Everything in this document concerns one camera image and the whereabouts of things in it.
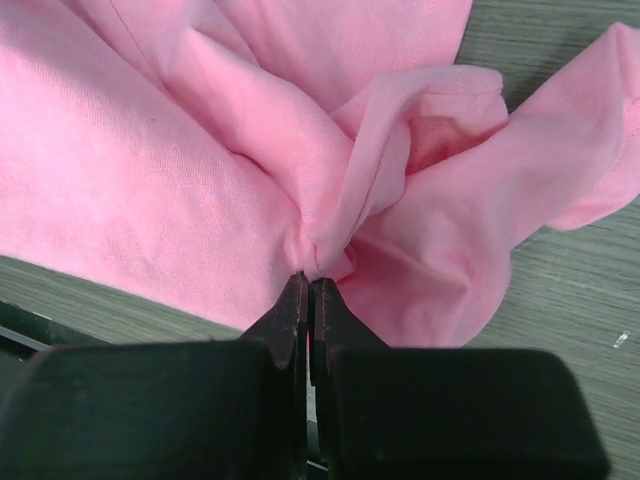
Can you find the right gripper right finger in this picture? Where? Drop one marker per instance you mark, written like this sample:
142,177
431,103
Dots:
443,413

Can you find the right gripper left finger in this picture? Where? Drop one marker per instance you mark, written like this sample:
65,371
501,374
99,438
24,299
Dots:
208,409

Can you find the pink t shirt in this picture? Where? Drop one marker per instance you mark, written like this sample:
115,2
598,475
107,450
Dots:
199,153

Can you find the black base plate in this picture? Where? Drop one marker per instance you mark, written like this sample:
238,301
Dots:
23,333

